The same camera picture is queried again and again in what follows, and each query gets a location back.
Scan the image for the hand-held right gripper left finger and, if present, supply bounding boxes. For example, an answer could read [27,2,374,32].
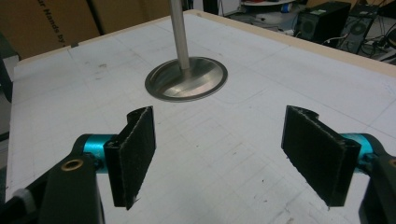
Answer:
[103,105,157,211]

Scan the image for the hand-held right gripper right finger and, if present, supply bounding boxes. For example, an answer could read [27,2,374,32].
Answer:
[280,105,362,208]

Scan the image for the metal stand with round base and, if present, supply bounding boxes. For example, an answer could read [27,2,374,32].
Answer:
[144,0,229,103]

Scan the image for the grey mesh computer tower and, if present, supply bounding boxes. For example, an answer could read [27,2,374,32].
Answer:
[337,12,379,54]

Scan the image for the black computer tower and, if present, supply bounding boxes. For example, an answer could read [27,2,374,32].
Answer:
[293,1,352,45]

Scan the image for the large cardboard box with lettering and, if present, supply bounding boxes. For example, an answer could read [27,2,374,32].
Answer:
[0,0,176,61]

